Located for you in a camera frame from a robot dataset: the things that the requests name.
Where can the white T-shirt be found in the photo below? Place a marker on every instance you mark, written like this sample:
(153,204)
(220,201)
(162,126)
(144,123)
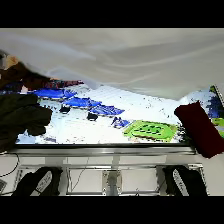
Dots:
(133,60)

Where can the dark green garment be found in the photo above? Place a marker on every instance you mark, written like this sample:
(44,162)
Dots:
(20,116)

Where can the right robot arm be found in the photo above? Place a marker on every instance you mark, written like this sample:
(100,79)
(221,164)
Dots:
(186,181)

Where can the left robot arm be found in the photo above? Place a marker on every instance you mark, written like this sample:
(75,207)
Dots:
(36,181)

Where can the dark red garment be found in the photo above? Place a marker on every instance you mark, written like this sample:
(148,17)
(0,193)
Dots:
(200,130)

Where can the beige garment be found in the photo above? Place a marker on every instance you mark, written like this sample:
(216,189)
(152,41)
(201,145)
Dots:
(10,62)

